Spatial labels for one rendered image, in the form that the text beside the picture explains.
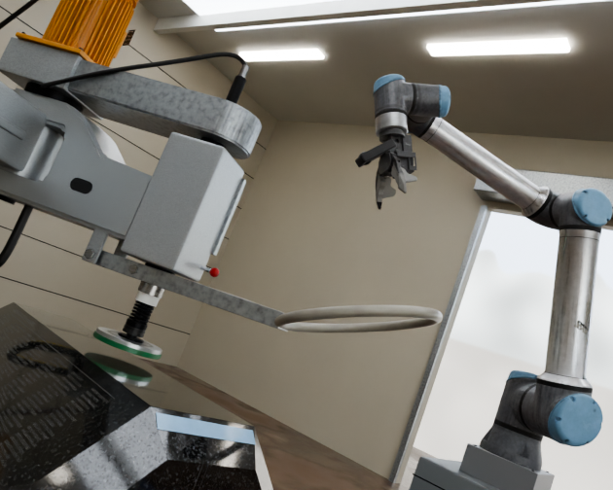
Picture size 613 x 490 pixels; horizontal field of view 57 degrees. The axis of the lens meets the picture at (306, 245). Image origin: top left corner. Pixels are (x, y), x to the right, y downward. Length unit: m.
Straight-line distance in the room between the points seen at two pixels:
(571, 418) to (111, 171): 1.56
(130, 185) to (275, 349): 5.65
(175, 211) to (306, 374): 5.39
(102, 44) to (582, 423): 2.00
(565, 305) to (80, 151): 1.59
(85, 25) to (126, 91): 0.34
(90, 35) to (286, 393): 5.56
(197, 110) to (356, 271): 5.29
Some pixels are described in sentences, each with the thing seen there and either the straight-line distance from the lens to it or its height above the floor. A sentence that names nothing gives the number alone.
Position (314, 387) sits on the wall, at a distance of 6.94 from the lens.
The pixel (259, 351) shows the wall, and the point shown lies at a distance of 7.54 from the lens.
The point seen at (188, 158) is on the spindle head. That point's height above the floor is 1.45.
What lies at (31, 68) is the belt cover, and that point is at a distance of 2.26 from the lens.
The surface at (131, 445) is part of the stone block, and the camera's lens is 1.30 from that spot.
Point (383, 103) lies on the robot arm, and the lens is 1.63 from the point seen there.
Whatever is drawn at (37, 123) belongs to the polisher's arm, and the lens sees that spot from 2.14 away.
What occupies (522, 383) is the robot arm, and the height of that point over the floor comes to 1.17.
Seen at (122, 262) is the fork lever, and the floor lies 1.07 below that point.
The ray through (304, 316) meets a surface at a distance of 1.50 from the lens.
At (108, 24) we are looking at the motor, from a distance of 2.31.
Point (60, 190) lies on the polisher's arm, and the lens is 2.03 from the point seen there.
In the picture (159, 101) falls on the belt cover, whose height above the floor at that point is 1.60.
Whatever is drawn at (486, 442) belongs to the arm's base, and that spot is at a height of 0.96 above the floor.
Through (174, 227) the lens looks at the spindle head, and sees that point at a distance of 1.78.
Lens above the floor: 1.06
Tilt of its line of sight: 9 degrees up
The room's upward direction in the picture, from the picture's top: 21 degrees clockwise
